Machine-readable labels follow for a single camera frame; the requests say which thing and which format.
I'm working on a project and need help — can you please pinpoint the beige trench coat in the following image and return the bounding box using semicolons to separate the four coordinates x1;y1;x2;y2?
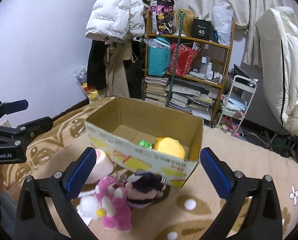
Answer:
104;41;134;98

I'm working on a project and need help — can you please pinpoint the pink bear plush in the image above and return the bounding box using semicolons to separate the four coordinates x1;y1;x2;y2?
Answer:
78;176;131;231

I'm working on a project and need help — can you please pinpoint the pink swirl roll cushion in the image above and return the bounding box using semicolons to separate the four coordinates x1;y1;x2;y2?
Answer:
85;149;114;184

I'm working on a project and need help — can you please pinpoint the wooden bookshelf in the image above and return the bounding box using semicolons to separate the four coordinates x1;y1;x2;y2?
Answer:
142;10;236;127

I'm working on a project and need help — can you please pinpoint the black box with 40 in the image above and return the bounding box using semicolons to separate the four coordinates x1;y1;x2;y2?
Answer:
191;18;212;40

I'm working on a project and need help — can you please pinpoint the wall power outlet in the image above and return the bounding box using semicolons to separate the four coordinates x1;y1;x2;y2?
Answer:
1;120;11;128

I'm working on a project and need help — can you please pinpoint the stack of books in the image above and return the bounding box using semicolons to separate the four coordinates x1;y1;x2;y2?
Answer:
144;76;169;106

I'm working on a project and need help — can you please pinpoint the beige patterned blanket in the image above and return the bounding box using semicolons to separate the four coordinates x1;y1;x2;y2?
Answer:
3;98;298;239

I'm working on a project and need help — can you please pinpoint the small dark printed carton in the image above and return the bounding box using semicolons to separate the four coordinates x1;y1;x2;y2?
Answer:
134;169;166;185

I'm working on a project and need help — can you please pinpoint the white rolling cart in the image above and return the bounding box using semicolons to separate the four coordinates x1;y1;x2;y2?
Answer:
216;75;258;137

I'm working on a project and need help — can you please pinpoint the printed cardboard box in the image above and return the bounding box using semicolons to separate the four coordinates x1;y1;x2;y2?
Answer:
85;96;204;188

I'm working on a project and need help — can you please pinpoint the red patterned bag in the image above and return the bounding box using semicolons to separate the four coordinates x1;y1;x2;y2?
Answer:
169;43;199;76

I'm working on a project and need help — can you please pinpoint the colourful character bag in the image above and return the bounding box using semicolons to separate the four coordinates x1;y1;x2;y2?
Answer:
150;0;174;35

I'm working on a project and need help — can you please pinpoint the yellow bear plush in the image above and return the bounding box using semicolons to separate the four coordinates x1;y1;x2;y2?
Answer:
154;137;185;159

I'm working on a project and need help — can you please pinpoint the teal bag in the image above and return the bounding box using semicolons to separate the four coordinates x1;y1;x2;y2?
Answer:
144;37;171;77

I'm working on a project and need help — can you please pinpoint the black coat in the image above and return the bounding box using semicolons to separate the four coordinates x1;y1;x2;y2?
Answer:
87;40;108;90

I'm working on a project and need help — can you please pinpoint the purple-haired doll plush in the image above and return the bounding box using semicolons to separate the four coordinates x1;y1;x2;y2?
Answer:
124;174;166;209

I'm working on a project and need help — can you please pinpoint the green pole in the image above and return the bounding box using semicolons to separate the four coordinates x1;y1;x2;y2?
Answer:
165;10;185;107

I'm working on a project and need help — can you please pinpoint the green small toy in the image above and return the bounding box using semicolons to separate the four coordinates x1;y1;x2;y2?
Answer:
137;139;152;148

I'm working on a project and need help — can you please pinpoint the white puffer jacket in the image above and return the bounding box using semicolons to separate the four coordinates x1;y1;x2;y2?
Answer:
85;0;145;43

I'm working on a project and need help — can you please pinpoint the bag of plush toys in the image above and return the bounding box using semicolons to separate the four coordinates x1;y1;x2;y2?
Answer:
74;65;99;103

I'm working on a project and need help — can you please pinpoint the cream reclining chair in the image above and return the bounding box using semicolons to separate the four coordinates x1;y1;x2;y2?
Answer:
256;7;298;137

